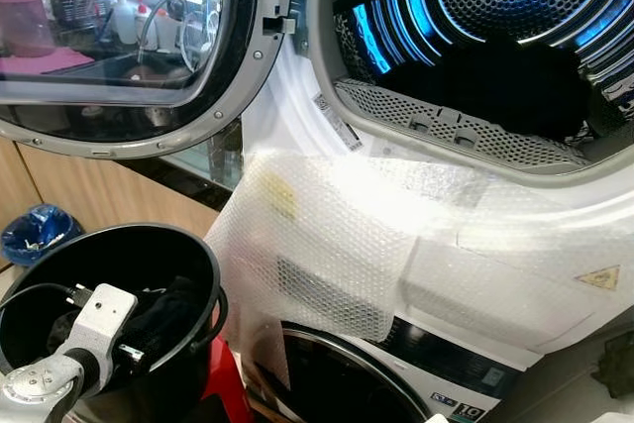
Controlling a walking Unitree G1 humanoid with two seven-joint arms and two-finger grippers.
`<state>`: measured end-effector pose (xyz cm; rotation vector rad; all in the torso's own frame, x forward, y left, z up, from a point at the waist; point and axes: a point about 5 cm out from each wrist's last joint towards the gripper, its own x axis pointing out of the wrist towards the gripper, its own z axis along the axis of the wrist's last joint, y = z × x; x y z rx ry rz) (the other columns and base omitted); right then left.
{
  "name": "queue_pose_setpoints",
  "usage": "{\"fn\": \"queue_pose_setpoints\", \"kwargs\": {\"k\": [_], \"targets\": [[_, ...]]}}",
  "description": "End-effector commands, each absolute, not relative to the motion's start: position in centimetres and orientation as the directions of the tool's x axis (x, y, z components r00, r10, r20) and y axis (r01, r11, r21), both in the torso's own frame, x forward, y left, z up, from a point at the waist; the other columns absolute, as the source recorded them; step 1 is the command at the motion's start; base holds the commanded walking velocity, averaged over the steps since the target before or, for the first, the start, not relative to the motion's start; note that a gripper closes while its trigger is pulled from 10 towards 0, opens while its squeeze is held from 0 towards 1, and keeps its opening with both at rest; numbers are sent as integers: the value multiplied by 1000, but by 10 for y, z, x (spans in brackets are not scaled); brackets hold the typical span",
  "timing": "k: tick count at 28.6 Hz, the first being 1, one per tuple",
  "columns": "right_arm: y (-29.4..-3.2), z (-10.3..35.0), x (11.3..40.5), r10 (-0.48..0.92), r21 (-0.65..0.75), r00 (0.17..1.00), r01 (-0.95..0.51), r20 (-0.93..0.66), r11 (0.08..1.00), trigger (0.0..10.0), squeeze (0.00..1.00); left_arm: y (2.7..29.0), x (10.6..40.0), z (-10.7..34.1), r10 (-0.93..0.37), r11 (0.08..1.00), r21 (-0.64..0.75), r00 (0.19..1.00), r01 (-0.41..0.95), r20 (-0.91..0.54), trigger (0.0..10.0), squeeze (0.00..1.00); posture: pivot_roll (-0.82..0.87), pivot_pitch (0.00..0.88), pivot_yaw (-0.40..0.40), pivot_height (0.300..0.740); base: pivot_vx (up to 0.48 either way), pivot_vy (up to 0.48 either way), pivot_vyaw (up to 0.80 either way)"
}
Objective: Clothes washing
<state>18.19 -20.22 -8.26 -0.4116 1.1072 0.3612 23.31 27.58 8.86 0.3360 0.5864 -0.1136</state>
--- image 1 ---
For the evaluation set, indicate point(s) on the round washing machine door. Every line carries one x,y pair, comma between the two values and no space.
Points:
337,383

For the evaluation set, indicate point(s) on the black garment in bucket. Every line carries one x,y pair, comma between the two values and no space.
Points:
176,309

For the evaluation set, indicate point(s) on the black plastic bucket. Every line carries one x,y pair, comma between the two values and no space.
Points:
149,250

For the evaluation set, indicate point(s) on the red plastic stool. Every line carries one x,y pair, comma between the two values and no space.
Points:
226,383

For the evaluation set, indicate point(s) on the yellow triangle warning sticker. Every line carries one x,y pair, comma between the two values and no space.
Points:
600,279

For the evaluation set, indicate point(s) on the blue plastic bag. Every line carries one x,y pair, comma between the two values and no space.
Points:
38,233

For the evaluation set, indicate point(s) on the wooden cabinet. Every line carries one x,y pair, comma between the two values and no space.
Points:
89,190

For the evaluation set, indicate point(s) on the clear bubble wrap sheet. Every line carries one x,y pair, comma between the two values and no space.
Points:
327,235

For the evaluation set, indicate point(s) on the white tumble dryer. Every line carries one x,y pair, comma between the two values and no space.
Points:
297,116

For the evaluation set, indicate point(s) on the white barcode sticker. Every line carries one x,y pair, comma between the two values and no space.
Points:
337,121

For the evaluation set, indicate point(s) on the round glass dryer door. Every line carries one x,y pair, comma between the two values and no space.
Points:
243,56

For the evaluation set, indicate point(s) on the white spray bottle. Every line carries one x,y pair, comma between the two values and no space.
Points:
124,19

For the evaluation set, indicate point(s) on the pink plastic basin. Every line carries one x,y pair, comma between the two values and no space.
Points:
25,25

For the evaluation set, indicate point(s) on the grey perforated lint filter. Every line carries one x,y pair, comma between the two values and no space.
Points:
396,108

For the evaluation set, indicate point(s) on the black clothing in drum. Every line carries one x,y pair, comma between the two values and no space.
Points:
485,86

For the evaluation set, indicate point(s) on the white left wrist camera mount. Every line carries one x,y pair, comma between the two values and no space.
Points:
104,319

